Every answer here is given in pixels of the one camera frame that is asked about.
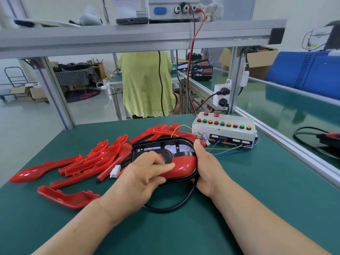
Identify person's left hand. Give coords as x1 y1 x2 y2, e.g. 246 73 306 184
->
100 151 176 228

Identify person's right hand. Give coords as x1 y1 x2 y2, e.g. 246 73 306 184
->
193 139 232 200

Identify red and black instrument panel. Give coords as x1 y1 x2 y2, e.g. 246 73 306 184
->
131 137 199 181

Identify person's right forearm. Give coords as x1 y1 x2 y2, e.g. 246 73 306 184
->
210 179 333 255

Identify person's left forearm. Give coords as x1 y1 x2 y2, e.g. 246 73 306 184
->
31 197 119 255

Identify white test box with buttons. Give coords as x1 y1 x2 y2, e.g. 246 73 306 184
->
191 112 258 149

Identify white power socket block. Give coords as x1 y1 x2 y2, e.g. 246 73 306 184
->
213 79 233 109

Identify pile of red plastic covers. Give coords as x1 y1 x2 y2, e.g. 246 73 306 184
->
8 124 197 210

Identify stack of black instrument panels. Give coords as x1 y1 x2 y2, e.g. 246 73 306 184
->
190 59 214 82

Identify dark red floor mat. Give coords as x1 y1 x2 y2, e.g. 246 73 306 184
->
65 89 101 103

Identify red power lead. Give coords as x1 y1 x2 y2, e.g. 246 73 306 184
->
186 3 207 116

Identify open cardboard box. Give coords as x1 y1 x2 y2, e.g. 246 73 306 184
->
219 47 279 81

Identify checkered cloth covered table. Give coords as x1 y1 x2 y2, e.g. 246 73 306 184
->
54 66 99 87

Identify red and black clamp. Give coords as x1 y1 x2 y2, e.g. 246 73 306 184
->
316 132 340 149

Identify blue plastic crate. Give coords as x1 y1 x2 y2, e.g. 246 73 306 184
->
265 51 340 108

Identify black flat device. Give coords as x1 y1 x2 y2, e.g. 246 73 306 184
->
115 17 149 25

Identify white work gloves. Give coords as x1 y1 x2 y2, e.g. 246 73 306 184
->
201 2 224 23

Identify cardboard boxes on floor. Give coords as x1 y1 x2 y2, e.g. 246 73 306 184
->
10 83 49 103

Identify bench power supply unit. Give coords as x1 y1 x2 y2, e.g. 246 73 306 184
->
148 0 201 24

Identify white paper sign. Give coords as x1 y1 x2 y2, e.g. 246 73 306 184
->
112 0 140 19

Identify white crumpled cloth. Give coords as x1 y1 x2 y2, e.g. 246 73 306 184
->
79 5 103 26

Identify metal hand cart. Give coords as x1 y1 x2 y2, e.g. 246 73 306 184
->
0 66 30 102

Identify thin coloured test wires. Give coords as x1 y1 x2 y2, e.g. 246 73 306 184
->
170 125 260 160

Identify thick black panel cable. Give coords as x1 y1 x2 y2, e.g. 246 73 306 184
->
143 175 200 212

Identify hanging black cable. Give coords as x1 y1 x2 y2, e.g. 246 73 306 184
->
157 50 167 117

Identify upright aluminium frame post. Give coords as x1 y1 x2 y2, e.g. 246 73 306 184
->
227 46 248 114

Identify looped black cable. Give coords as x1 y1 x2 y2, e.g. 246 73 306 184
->
293 126 340 160

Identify slanted aluminium frame post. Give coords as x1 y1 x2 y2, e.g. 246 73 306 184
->
26 57 76 130

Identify aluminium frame shelf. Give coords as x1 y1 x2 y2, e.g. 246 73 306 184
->
0 19 287 59

